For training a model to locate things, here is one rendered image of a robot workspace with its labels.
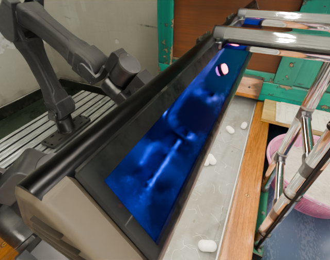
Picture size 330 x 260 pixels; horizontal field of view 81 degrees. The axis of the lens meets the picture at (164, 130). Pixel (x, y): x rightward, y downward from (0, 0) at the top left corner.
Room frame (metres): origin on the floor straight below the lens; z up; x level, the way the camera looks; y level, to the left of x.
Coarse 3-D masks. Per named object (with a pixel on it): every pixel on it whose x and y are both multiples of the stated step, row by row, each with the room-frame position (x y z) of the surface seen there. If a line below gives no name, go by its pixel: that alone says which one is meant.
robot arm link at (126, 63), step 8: (120, 48) 0.48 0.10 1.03; (112, 56) 0.45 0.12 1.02; (120, 56) 0.45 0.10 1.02; (128, 56) 0.47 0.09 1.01; (80, 64) 0.47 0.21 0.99; (104, 64) 0.46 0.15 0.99; (112, 64) 0.45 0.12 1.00; (120, 64) 0.43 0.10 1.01; (128, 64) 0.44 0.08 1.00; (136, 64) 0.46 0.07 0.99; (80, 72) 0.47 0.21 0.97; (88, 72) 0.46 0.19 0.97; (104, 72) 0.48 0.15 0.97; (112, 72) 0.45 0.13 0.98; (120, 72) 0.43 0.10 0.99; (128, 72) 0.43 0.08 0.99; (136, 72) 0.44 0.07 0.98; (88, 80) 0.46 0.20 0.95; (96, 80) 0.47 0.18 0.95; (112, 80) 0.44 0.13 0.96; (120, 80) 0.44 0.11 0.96; (128, 80) 0.44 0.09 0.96
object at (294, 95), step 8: (160, 64) 0.89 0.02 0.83; (168, 64) 0.88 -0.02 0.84; (160, 72) 0.89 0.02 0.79; (264, 88) 0.69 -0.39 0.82; (272, 88) 0.68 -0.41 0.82; (280, 88) 0.67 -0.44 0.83; (288, 88) 0.65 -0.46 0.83; (296, 88) 0.64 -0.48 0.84; (304, 88) 0.64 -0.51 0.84; (240, 96) 0.76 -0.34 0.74; (264, 96) 0.69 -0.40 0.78; (272, 96) 0.67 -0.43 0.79; (280, 96) 0.66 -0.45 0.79; (288, 96) 0.65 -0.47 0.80; (296, 96) 0.64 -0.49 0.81; (304, 96) 0.63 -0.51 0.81; (328, 96) 0.60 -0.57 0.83; (296, 104) 0.63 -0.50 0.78; (320, 104) 0.60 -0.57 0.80; (328, 104) 0.59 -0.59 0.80
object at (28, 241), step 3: (33, 234) 0.10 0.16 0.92; (30, 237) 0.10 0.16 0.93; (33, 237) 0.10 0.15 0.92; (27, 240) 0.09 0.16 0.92; (30, 240) 0.09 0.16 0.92; (24, 243) 0.09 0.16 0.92; (27, 243) 0.09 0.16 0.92; (21, 246) 0.09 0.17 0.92; (24, 246) 0.09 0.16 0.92; (15, 249) 0.09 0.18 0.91; (18, 249) 0.09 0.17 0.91; (21, 249) 0.09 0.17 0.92; (18, 252) 0.09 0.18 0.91
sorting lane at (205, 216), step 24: (240, 120) 0.58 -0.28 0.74; (216, 144) 0.45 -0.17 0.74; (240, 144) 0.45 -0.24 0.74; (216, 168) 0.35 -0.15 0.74; (192, 192) 0.27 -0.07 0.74; (216, 192) 0.27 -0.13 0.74; (192, 216) 0.21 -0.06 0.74; (216, 216) 0.21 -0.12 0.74; (192, 240) 0.16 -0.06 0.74; (216, 240) 0.16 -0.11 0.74
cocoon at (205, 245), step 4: (200, 240) 0.16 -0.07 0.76; (204, 240) 0.16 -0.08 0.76; (208, 240) 0.16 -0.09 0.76; (212, 240) 0.16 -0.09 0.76; (200, 244) 0.15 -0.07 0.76; (204, 244) 0.15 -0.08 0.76; (208, 244) 0.15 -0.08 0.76; (212, 244) 0.15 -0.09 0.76; (200, 248) 0.14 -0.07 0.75; (204, 248) 0.14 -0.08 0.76; (208, 248) 0.14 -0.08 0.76; (212, 248) 0.14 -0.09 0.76
